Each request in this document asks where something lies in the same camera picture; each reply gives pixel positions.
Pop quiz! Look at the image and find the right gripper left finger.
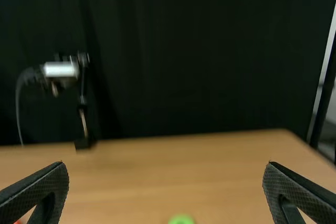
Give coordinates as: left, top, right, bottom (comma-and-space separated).
0, 161, 70, 224

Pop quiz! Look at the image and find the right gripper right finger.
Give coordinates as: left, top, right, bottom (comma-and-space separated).
262, 161, 336, 224

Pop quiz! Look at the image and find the silver camera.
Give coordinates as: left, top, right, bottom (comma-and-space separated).
39, 52, 91, 96

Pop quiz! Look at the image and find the black clamp stand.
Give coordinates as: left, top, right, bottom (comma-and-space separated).
75, 50, 98, 154

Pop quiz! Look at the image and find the black cable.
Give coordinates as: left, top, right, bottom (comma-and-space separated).
15, 68, 45, 147

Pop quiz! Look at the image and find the light green ring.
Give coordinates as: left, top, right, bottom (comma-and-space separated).
167, 214, 196, 224

